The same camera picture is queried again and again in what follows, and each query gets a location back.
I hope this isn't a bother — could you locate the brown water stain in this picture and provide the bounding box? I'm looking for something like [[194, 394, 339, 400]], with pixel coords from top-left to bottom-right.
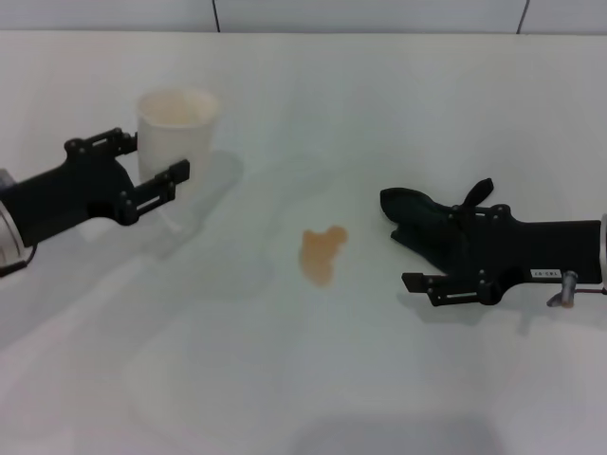
[[297, 225, 350, 289]]

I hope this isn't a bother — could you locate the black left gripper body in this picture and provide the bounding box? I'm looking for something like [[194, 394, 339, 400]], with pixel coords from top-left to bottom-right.
[[2, 150, 138, 248]]

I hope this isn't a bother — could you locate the white paper cup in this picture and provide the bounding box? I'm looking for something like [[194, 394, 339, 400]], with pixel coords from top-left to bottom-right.
[[136, 85, 223, 234]]

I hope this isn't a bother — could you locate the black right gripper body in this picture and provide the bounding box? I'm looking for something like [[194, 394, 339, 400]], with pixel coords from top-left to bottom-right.
[[466, 214, 605, 305]]

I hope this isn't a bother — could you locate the silver metal cable connector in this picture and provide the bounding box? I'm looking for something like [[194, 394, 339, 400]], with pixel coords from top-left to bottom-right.
[[545, 269, 581, 308]]

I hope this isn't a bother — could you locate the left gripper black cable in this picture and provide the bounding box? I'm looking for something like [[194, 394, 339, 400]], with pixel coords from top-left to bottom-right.
[[0, 245, 39, 279]]

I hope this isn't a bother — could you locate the dark blue rag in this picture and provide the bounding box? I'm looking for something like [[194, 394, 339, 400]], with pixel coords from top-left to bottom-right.
[[378, 177, 497, 282]]

